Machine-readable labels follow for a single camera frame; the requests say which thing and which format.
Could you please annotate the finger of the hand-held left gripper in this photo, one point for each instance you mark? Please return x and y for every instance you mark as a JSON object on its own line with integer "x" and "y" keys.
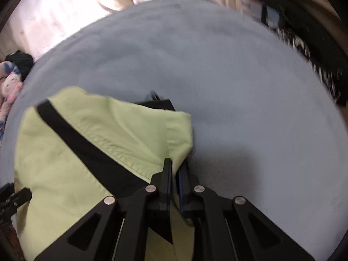
{"x": 15, "y": 199}

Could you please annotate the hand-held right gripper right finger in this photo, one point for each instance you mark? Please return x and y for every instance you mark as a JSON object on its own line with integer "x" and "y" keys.
{"x": 181, "y": 195}

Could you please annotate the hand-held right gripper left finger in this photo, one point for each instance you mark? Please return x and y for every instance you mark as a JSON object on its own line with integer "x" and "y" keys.
{"x": 169, "y": 195}

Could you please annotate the green and black hooded jacket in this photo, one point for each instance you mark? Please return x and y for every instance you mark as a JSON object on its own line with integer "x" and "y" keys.
{"x": 68, "y": 163}

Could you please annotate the floral quilt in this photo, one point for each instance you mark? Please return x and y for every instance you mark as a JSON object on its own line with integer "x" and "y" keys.
{"x": 4, "y": 111}

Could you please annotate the grey-blue bed blanket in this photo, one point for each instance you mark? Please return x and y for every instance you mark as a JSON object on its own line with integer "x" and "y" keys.
{"x": 231, "y": 100}

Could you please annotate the pink cat plush toy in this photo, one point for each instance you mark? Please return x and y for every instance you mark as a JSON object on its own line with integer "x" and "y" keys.
{"x": 12, "y": 85}

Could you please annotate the black and white patterned cloth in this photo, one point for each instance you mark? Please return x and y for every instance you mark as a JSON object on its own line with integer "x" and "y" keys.
{"x": 320, "y": 70}

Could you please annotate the white cardboard box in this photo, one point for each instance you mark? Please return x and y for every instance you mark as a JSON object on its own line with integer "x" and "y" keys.
{"x": 252, "y": 8}

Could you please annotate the white leaf-print curtain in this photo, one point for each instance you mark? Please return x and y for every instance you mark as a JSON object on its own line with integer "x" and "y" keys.
{"x": 68, "y": 5}

